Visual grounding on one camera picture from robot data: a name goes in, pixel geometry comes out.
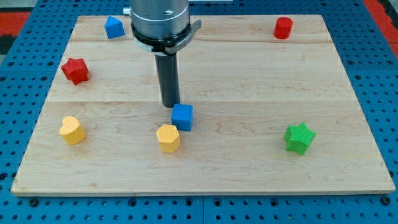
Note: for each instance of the red star block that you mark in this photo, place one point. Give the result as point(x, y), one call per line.
point(75, 70)

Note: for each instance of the yellow hexagon block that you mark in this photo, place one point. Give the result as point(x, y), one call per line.
point(168, 137)

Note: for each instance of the yellow heart block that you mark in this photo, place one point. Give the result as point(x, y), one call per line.
point(71, 130)

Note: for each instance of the blue cube block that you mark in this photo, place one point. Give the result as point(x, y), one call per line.
point(182, 117)

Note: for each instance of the green star block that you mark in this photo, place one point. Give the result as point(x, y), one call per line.
point(298, 138)

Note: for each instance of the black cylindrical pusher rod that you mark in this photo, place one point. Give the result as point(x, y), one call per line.
point(167, 71)

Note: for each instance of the red cylinder block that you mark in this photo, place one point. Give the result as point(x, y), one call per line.
point(283, 27)

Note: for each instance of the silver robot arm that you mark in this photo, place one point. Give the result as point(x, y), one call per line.
point(162, 27)

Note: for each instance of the light wooden board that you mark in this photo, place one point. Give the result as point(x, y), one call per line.
point(246, 87)

